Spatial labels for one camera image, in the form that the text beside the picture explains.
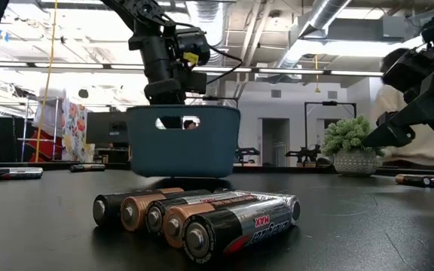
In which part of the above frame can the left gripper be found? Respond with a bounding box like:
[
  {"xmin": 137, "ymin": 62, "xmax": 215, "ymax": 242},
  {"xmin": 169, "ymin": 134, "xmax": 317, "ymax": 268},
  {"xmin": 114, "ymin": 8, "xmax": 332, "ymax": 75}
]
[{"xmin": 144, "ymin": 71, "xmax": 207, "ymax": 130}]

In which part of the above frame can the dusty blue plastic bin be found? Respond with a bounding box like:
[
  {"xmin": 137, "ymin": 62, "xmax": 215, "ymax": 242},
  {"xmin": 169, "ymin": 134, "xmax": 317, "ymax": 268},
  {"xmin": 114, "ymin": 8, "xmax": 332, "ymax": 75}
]
[{"xmin": 125, "ymin": 104, "xmax": 242, "ymax": 179}]

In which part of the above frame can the black copper Duracell AA battery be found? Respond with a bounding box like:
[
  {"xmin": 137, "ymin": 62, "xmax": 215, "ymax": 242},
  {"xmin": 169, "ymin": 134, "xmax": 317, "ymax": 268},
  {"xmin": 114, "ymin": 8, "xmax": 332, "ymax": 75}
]
[
  {"xmin": 92, "ymin": 187, "xmax": 185, "ymax": 228},
  {"xmin": 395, "ymin": 173, "xmax": 431, "ymax": 188},
  {"xmin": 69, "ymin": 163, "xmax": 106, "ymax": 173},
  {"xmin": 162, "ymin": 193, "xmax": 267, "ymax": 249},
  {"xmin": 120, "ymin": 189, "xmax": 212, "ymax": 233}
]

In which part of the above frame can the black computer monitor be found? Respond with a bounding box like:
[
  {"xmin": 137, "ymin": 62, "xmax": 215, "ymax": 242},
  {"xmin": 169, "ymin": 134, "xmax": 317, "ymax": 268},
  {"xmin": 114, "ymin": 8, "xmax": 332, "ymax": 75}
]
[{"xmin": 85, "ymin": 111, "xmax": 130, "ymax": 145}]

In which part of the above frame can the green succulent in patterned pot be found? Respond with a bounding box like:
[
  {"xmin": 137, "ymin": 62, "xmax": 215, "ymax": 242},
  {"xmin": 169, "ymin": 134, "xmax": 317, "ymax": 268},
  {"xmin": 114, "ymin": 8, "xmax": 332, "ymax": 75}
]
[{"xmin": 320, "ymin": 114, "xmax": 386, "ymax": 178}]

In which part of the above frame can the floral patterned cloth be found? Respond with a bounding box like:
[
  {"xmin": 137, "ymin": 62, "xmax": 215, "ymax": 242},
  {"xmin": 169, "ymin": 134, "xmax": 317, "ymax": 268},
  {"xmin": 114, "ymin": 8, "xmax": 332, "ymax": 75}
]
[{"xmin": 60, "ymin": 98, "xmax": 96, "ymax": 163}]

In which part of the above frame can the red patterned panel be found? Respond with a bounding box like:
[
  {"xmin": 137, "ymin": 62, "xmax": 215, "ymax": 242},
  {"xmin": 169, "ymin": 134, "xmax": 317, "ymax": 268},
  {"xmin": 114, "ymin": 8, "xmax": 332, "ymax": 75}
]
[{"xmin": 26, "ymin": 129, "xmax": 64, "ymax": 163}]

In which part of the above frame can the silver metal rack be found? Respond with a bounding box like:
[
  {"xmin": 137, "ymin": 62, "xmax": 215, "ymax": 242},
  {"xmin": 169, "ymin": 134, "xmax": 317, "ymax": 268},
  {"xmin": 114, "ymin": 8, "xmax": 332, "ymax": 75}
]
[{"xmin": 16, "ymin": 96, "xmax": 62, "ymax": 163}]

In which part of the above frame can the black metal frame stand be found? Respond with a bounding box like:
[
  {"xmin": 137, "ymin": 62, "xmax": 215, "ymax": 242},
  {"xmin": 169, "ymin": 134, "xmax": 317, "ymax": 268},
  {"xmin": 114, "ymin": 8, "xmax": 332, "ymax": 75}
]
[
  {"xmin": 186, "ymin": 96, "xmax": 240, "ymax": 110},
  {"xmin": 304, "ymin": 100, "xmax": 357, "ymax": 151}
]

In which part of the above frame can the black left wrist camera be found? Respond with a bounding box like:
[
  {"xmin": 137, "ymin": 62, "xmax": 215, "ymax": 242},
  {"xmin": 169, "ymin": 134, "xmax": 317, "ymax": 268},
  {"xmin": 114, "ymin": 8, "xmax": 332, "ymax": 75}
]
[{"xmin": 174, "ymin": 26, "xmax": 211, "ymax": 68}]

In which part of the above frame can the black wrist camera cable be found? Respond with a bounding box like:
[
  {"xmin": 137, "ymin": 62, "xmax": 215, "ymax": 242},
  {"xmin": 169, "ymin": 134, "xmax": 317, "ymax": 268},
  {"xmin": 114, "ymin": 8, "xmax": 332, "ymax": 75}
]
[{"xmin": 201, "ymin": 44, "xmax": 244, "ymax": 86}]

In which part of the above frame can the yellow hanging cord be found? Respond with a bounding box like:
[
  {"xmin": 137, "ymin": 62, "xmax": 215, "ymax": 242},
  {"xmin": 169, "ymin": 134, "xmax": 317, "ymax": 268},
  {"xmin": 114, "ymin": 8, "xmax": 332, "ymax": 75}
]
[{"xmin": 313, "ymin": 54, "xmax": 322, "ymax": 94}]

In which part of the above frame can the silver ribbed ventilation duct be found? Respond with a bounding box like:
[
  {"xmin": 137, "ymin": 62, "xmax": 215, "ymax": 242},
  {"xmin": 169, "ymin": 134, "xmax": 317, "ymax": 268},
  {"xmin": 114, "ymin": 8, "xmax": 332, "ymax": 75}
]
[{"xmin": 185, "ymin": 0, "xmax": 228, "ymax": 114}]

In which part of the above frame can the long light bar rail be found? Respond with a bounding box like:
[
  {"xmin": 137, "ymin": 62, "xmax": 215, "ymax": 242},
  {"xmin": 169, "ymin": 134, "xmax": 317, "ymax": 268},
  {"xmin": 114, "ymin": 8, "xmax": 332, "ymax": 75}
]
[{"xmin": 0, "ymin": 59, "xmax": 386, "ymax": 78}]

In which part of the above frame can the black aluminium table frame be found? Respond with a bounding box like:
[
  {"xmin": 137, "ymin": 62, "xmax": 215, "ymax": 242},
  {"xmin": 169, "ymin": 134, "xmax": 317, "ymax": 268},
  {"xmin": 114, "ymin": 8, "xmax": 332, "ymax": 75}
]
[{"xmin": 0, "ymin": 160, "xmax": 434, "ymax": 178}]

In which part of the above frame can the yellow extension cable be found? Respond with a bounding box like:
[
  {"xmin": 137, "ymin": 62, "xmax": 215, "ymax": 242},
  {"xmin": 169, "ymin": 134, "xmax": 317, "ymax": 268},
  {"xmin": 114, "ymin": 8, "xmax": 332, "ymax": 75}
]
[{"xmin": 34, "ymin": 0, "xmax": 60, "ymax": 163}]

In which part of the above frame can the silver round ventilation duct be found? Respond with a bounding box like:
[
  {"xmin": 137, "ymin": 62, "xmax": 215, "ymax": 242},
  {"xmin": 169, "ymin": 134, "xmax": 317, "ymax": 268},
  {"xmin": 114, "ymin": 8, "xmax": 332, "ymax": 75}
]
[{"xmin": 275, "ymin": 0, "xmax": 353, "ymax": 71}]

